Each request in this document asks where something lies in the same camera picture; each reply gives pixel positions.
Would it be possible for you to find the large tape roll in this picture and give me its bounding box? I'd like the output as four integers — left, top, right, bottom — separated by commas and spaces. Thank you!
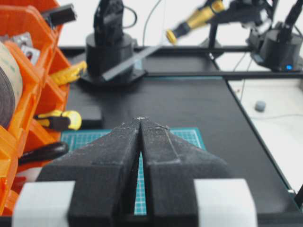
0, 43, 23, 128

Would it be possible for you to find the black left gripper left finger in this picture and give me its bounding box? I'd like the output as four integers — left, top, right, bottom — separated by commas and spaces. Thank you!
11, 117, 142, 227

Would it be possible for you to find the black handled tool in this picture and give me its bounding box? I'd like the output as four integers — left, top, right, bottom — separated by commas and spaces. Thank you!
18, 141, 69, 165

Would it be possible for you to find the black rectangular clip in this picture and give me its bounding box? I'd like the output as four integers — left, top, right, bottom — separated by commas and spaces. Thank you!
41, 4, 77, 28

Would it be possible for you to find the yellow utility knife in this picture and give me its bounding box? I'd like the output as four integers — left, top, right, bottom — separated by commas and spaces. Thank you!
50, 61, 88, 86

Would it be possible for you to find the grey cable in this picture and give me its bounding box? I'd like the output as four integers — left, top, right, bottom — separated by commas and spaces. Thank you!
143, 0, 161, 47

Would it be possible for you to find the black aluminium frame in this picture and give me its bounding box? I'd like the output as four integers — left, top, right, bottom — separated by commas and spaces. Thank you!
59, 23, 303, 80

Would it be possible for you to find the small grey cap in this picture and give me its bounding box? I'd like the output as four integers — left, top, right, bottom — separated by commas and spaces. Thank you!
254, 100, 266, 113

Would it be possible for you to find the orange plastic container rack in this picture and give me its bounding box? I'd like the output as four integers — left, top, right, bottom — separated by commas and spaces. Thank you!
0, 0, 70, 215

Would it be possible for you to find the yellow black screwdriver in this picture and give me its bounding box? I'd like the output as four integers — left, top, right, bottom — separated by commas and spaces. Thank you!
166, 0, 225, 45
34, 110, 82, 131

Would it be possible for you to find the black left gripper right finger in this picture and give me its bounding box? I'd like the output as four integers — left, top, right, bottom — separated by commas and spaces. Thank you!
140, 117, 258, 227

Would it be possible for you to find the teal cutting mat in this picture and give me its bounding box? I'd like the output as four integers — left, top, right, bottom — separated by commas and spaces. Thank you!
60, 127, 206, 216

